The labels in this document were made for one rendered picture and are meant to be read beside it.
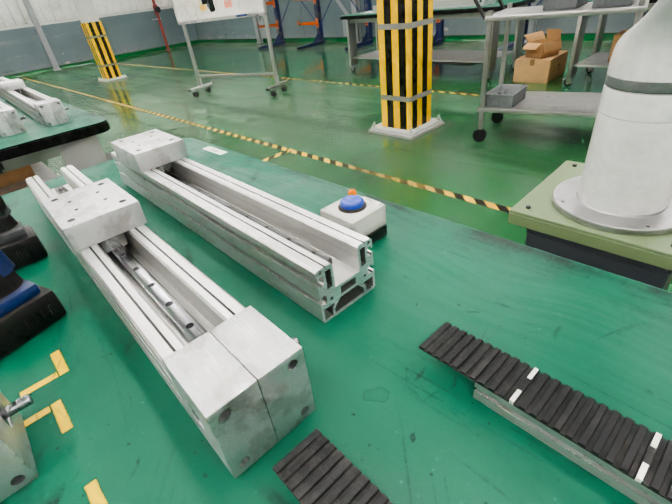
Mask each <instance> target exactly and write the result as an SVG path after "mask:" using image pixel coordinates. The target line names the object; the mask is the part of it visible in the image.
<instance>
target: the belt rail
mask: <svg viewBox="0 0 672 504"><path fill-rule="evenodd" d="M474 387H476V388H477V389H475V390H474V393H473V398H475V399H476V400H478V401H480V402H481V403H483V404H484V405H486V406H487V407H489V408H490V409H492V410H494V411H495V412H497V413H498V414H500V415H501V416H503V417H504V418H506V419H507V420H509V421H511V422H512V423H514V424H515V425H517V426H518V427H520V428H521V429H523V430H525V431H526V432H528V433H529V434H531V435H532V436H534V437H535V438H537V439H538V440H540V441H542V442H543V443H545V444H546V445H548V446H549V447H551V448H552V449H554V450H556V451H557V452H559V453H560V454H562V455H563V456H565V457H566V458H568V459H569V460H571V461H573V462H574V463H576V464H577V465H579V466H580V467H582V468H583V469H585V470H587V471H588V472H590V473H591V474H593V475H594V476H596V477H597V478H599V479H601V480H602V481H604V482H605V483H607V484H608V485H610V486H611V487H613V488H614V489H616V490H618V491H619V492H621V493H622V494H624V495H625V496H627V497H628V498H630V499H632V500H633V501H635V502H636V503H638V504H672V503H671V502H669V501H668V500H666V499H664V498H663V497H661V496H660V495H658V494H656V493H655V492H653V491H651V490H650V489H648V488H647V487H645V486H643V485H642V484H640V483H638V482H637V481H635V480H634V479H632V478H630V477H629V476H627V475H625V474H624V473H622V472H621V471H619V470H617V469H616V468H614V467H612V466H611V465H609V464H608V463H606V462H604V461H603V460H601V459H599V458H598V457H596V456H595V455H593V454H591V453H590V452H588V451H586V450H585V449H583V448H582V447H580V446H578V445H577V444H575V443H573V442H572V441H570V440H569V439H567V438H565V437H564V436H562V435H560V434H559V433H557V432H555V431H554V430H552V429H551V428H549V427H547V426H546V425H544V424H542V423H541V422H539V421H538V420H536V419H534V418H533V417H531V416H529V415H528V414H526V413H525V412H523V411H521V410H520V409H518V408H516V407H515V406H513V405H512V404H510V403H508V402H507V401H505V400H504V399H502V398H500V397H499V396H497V395H495V394H494V393H492V392H491V391H489V390H487V389H486V388H484V387H482V386H481V385H479V384H477V383H476V382H475V385H474Z"/></svg>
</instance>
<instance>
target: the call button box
mask: <svg viewBox="0 0 672 504"><path fill-rule="evenodd" d="M361 197H362V196H361ZM362 198H363V199H364V205H363V206H362V207H361V208H359V209H355V210H345V209H343V208H341V207H340V200H341V199H340V200H338V201H336V202H334V203H333V204H331V205H329V206H327V207H325V208H323V209H321V210H320V213H321V217H323V218H325V219H327V220H329V221H332V222H334V223H336V224H339V225H341V226H343V227H345V228H348V229H350V230H352V231H355V232H357V233H359V234H361V235H364V236H366V237H368V238H370V239H372V244H373V243H374V242H376V241H378V240H379V239H381V238H382V237H384V236H385V235H387V225H386V206H385V204H382V203H381V202H378V201H375V200H373V199H370V198H367V197H362Z"/></svg>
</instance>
